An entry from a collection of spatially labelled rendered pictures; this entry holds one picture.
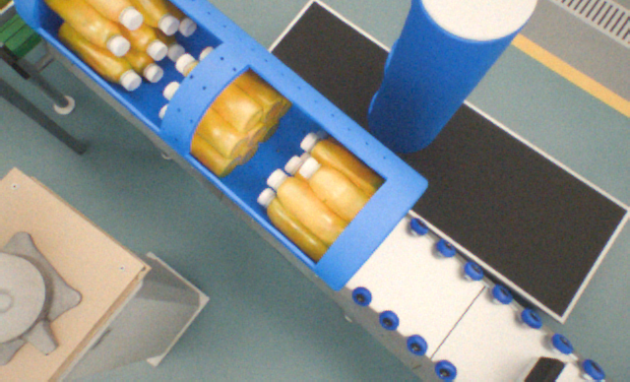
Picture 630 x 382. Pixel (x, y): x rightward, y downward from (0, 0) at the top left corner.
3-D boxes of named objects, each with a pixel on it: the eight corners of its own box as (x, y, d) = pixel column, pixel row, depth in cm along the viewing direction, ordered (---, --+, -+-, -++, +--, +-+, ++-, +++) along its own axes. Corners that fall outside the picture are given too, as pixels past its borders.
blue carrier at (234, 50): (334, 294, 120) (343, 290, 92) (52, 50, 132) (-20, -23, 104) (413, 198, 125) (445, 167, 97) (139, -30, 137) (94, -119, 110)
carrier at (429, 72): (449, 103, 218) (384, 75, 221) (555, -39, 134) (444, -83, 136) (422, 165, 211) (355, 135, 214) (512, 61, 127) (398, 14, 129)
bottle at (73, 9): (76, -18, 121) (135, 33, 119) (59, 9, 123) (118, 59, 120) (52, -28, 115) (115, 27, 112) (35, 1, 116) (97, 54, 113)
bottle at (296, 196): (359, 221, 109) (294, 164, 112) (349, 231, 103) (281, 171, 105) (340, 244, 112) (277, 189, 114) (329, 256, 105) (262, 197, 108)
